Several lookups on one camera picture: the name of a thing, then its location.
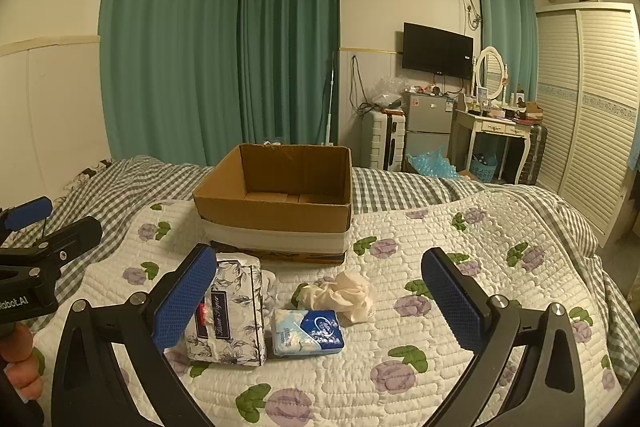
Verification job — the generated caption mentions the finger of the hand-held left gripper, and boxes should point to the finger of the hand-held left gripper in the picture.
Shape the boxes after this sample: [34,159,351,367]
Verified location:
[0,216,104,278]
[0,198,54,249]

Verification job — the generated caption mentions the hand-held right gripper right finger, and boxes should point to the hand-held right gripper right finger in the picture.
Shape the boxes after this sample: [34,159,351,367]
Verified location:
[421,248,586,427]

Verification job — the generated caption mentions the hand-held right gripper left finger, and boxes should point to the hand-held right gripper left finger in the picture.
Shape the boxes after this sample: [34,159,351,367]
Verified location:
[51,243,218,427]

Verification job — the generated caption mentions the floral tissue pack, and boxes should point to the floral tissue pack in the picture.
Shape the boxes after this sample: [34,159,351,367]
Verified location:
[185,252,268,367]

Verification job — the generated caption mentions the beige cloth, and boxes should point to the beige cloth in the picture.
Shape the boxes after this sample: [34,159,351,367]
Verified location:
[292,271,378,324]

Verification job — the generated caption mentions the cardboard box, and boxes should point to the cardboard box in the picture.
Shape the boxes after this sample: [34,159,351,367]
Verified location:
[192,143,354,265]

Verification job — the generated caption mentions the blue tissue packet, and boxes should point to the blue tissue packet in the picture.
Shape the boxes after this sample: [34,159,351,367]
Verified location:
[272,308,346,356]

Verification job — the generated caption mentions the person's left hand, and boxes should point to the person's left hand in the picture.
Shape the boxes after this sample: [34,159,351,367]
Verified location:
[0,337,45,403]

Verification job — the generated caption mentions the dark floral patterned cloth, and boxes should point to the dark floral patterned cloth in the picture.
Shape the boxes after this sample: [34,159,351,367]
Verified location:
[65,158,114,188]

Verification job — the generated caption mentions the white floral quilt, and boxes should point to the white floral quilt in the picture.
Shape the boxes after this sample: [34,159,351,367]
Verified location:
[30,194,626,427]

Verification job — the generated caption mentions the grey checked duvet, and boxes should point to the grey checked duvet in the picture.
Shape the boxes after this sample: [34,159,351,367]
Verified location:
[27,155,603,303]

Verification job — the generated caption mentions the blue plastic basket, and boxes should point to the blue plastic basket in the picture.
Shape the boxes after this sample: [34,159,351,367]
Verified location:
[470,154,500,182]

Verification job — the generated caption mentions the blue bubble wrap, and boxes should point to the blue bubble wrap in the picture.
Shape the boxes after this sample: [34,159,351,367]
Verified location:
[406,144,459,180]

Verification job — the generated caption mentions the dark suitcase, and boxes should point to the dark suitcase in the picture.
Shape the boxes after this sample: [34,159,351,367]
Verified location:
[517,124,549,186]

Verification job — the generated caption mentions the white suitcase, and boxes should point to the white suitcase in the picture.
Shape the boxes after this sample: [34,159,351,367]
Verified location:
[361,109,407,172]

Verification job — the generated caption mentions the white dressing table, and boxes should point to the white dressing table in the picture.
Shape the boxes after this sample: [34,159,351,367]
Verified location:
[452,104,539,186]

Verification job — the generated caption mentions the small grey fridge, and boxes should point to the small grey fridge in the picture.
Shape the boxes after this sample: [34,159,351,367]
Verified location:
[402,92,459,172]

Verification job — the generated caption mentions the wide teal curtain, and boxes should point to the wide teal curtain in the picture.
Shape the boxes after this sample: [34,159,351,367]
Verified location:
[99,0,242,168]

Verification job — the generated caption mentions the clear plastic bags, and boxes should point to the clear plastic bags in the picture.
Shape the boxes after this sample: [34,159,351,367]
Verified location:
[367,76,411,110]

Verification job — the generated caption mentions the white pole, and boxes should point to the white pole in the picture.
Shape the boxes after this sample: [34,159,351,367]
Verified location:
[324,52,337,148]

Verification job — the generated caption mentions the white oval vanity mirror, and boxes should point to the white oval vanity mirror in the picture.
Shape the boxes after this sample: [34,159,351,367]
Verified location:
[474,47,507,100]

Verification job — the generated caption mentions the white louvered wardrobe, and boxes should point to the white louvered wardrobe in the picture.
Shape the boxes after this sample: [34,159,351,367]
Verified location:
[534,1,640,249]

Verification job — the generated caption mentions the teal corner curtain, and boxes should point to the teal corner curtain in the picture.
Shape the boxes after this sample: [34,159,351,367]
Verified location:
[237,0,341,152]

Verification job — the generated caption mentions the narrow teal curtain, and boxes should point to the narrow teal curtain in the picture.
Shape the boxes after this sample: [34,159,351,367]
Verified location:
[474,0,539,108]

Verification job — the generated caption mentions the black hanging cables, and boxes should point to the black hanging cables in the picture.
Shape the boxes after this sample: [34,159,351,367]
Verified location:
[349,54,372,118]

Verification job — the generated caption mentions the black wall television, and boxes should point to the black wall television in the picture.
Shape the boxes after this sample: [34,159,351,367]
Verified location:
[402,22,475,80]

